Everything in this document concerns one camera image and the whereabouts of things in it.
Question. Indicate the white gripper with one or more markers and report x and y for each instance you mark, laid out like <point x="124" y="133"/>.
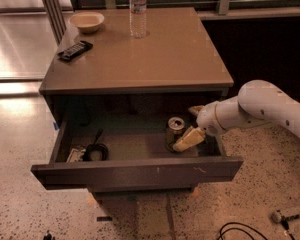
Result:
<point x="207" y="120"/>

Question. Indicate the orange soda can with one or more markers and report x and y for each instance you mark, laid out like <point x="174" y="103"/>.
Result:
<point x="175" y="128"/>

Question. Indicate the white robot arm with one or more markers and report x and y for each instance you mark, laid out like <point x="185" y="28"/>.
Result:
<point x="258" y="102"/>

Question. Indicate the grey cabinet with glossy top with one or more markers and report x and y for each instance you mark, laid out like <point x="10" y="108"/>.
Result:
<point x="175" y="57"/>

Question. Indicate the open grey top drawer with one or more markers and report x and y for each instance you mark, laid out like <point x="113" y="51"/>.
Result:
<point x="124" y="138"/>

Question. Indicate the white packet in drawer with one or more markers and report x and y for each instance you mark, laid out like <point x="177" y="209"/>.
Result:
<point x="76" y="155"/>

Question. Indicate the black remote control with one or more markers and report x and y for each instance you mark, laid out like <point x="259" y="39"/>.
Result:
<point x="75" y="50"/>

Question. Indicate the clear plastic water bottle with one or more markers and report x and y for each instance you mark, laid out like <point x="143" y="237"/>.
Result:
<point x="138" y="19"/>

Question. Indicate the white ceramic bowl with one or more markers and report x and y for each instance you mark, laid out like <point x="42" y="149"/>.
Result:
<point x="86" y="22"/>

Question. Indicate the small black floor object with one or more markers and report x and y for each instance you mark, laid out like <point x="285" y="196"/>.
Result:
<point x="48" y="236"/>

